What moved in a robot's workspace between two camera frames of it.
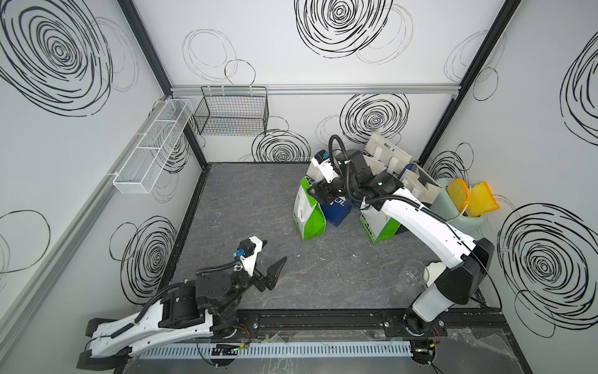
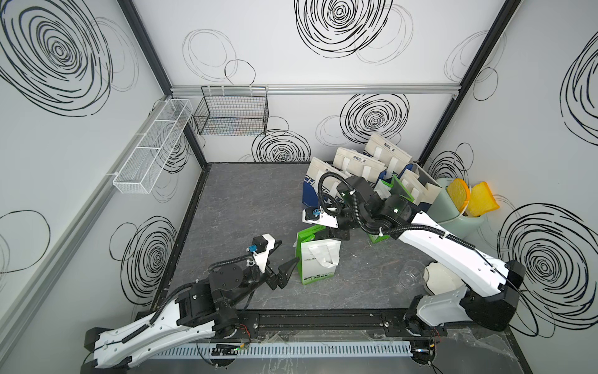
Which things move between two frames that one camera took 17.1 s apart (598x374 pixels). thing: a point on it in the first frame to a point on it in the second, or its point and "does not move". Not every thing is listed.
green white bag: (308, 216) to (318, 257)
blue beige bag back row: (387, 152) does not move
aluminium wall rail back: (315, 88) does not move
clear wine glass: (413, 274) does not move
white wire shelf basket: (142, 169) does not move
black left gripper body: (255, 278) does not move
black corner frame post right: (501, 22) does not move
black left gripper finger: (273, 273) to (285, 271)
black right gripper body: (336, 188) to (346, 221)
